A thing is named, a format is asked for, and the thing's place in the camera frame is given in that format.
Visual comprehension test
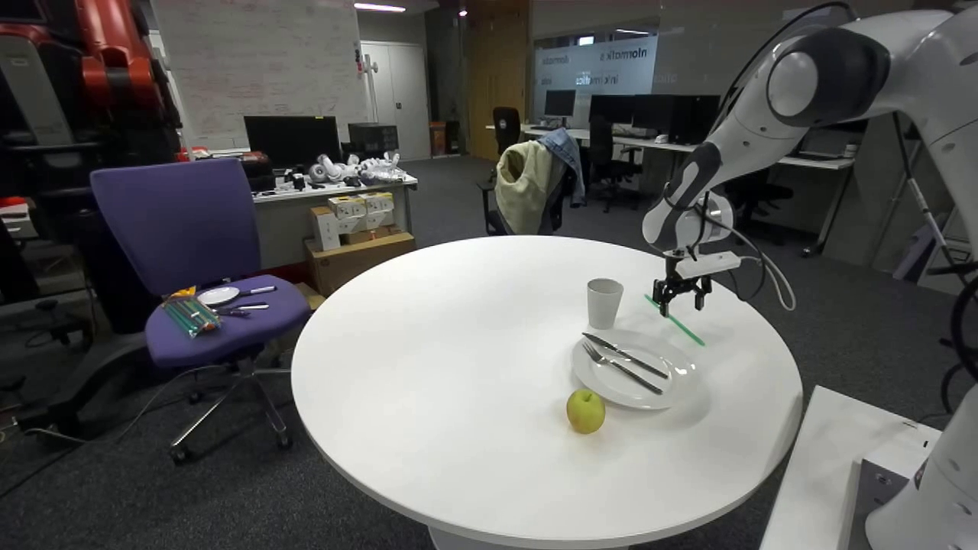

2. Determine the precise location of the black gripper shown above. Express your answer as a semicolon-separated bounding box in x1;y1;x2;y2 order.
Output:
652;251;714;318

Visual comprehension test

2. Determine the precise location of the white robot base platform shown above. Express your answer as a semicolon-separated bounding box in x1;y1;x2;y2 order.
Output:
758;381;945;550

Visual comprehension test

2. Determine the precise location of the white paper cup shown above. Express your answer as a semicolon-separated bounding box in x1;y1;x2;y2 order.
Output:
583;274;625;332

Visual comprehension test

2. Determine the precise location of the green striped straw pack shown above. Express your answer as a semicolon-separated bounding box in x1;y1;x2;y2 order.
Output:
166;297;224;338

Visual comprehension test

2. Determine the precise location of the silver table knife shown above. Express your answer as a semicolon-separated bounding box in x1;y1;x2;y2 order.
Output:
579;329;672;381

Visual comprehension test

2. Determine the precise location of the silver fork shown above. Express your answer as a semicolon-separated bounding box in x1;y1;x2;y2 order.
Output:
578;338;666;396

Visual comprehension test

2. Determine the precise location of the white round plate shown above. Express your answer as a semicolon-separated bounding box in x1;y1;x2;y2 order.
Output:
569;328;705;415

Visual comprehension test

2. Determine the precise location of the green apple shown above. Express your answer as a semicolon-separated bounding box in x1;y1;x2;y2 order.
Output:
561;385;611;436

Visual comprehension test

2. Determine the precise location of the blue garment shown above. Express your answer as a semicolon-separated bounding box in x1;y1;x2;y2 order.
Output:
537;128;589;205

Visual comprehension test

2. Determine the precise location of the long white desk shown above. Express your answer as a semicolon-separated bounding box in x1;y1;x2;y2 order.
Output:
520;120;854;258

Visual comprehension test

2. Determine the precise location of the beige jacket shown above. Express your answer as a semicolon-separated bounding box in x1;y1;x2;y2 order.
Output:
494;136;559;239

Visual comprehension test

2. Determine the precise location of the black wide desk monitor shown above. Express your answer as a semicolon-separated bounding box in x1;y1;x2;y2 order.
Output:
589;92;666;130

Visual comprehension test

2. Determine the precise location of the black chair under jacket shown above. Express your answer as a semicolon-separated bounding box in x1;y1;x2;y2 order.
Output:
480;139;573;239

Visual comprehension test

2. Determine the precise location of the grey mounting plate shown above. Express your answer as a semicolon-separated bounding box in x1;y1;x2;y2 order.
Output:
847;456;912;550

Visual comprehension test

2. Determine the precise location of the cardboard box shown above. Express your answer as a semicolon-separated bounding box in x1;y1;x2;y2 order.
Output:
303;229;418;300

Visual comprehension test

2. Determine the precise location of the white bags pile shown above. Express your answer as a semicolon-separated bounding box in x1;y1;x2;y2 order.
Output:
307;192;401;254

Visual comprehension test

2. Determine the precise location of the small black monitor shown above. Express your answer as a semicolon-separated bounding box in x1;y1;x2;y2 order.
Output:
346;123;404;162

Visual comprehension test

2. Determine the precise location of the white plastic clutter pile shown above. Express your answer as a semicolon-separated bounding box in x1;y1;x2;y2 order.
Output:
304;150;412;192

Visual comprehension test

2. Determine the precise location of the white desk with clutter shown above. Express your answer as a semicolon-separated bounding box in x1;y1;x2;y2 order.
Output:
247;172;422;268

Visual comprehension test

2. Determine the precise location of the large black monitor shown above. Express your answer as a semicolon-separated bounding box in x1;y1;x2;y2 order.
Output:
240;113;346;172

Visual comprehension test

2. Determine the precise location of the small white dish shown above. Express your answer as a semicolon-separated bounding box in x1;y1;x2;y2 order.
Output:
196;284;243;309

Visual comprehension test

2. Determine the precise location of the purple office chair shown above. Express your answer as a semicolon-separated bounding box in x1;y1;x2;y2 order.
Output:
85;157;315;467

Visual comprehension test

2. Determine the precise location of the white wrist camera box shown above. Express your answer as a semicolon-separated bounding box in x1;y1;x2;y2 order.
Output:
691;251;749;280

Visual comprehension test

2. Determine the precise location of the thin robot cable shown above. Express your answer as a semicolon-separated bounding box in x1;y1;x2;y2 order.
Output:
699;190;799;314

